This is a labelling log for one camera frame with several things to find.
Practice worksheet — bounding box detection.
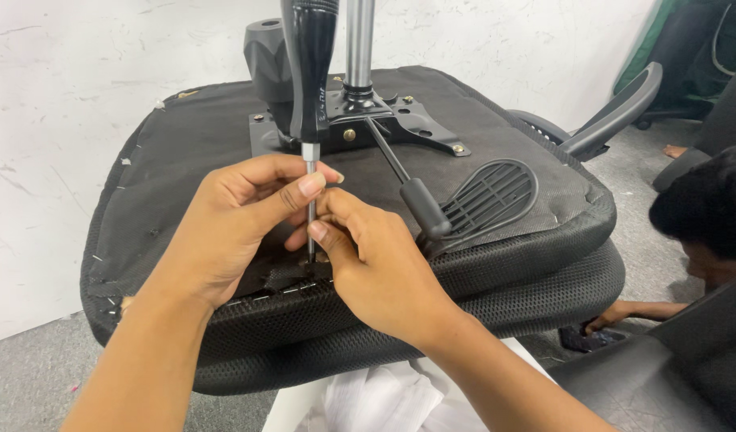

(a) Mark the black metal seat mechanism plate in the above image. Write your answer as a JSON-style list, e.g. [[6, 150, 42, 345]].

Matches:
[[249, 89, 472, 160]]

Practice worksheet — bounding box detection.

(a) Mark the black handled screwdriver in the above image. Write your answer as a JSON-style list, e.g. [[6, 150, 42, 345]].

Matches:
[[280, 0, 340, 265]]

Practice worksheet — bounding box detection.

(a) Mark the black plastic tension knob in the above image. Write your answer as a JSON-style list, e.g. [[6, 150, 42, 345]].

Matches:
[[243, 18, 294, 104]]

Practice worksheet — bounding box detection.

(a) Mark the black handled adjustment lever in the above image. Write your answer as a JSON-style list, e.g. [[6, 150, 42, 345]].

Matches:
[[364, 116, 453, 242]]

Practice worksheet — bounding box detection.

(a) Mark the white cloth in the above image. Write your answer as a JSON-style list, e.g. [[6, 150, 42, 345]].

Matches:
[[262, 337, 556, 432]]

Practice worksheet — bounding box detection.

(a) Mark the person's right hand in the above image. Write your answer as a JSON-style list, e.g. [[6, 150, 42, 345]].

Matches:
[[307, 187, 465, 350]]

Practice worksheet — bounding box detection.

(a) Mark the green and black bag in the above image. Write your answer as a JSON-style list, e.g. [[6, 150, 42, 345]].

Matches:
[[611, 0, 736, 130]]

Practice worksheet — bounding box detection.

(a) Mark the person's left hand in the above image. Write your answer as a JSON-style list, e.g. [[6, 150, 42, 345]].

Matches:
[[156, 155, 345, 312]]

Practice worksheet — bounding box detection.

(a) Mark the black leather chair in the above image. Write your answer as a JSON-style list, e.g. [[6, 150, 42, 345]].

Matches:
[[547, 270, 736, 432]]

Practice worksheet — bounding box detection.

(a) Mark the dark object under hand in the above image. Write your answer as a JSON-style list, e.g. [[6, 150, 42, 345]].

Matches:
[[558, 324, 628, 354]]

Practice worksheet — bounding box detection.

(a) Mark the chrome gas lift cylinder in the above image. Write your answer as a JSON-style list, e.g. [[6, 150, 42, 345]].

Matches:
[[343, 0, 378, 112]]

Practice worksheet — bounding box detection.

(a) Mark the black mesh chair seat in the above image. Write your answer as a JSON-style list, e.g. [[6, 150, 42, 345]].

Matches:
[[80, 65, 618, 362]]

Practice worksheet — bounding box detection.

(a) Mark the black curved chair armrest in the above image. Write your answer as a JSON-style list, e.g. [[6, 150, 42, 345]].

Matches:
[[505, 61, 664, 163]]

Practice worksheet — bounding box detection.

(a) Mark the black mesh seat cushion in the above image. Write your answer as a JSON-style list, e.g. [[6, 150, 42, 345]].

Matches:
[[191, 239, 627, 397]]

